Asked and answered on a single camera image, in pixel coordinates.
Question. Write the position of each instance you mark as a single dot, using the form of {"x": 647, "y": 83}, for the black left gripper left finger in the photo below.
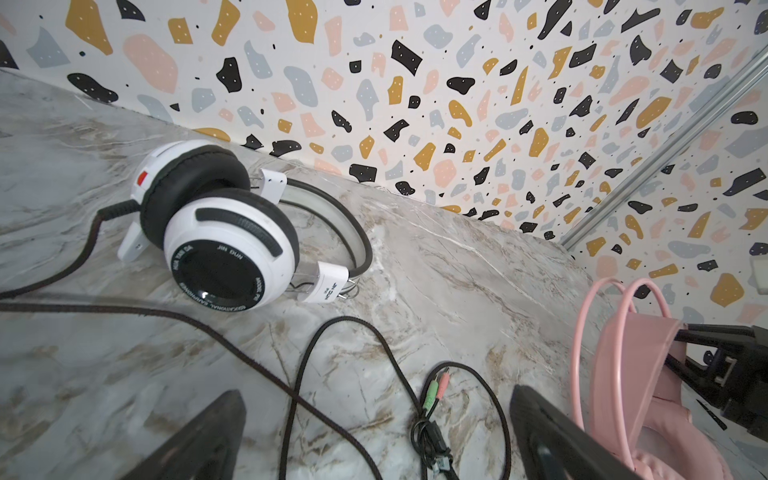
{"x": 205, "y": 448}

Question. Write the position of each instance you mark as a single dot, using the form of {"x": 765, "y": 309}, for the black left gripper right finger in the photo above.
{"x": 554, "y": 447}

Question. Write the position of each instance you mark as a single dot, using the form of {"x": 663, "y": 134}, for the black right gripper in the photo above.
{"x": 734, "y": 380}

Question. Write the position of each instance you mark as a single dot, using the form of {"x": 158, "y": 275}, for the pink headphones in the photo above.
{"x": 635, "y": 401}

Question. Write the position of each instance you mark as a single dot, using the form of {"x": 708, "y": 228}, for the white black headphones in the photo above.
{"x": 225, "y": 240}

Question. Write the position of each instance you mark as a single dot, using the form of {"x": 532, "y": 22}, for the right aluminium corner post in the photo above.
{"x": 711, "y": 110}

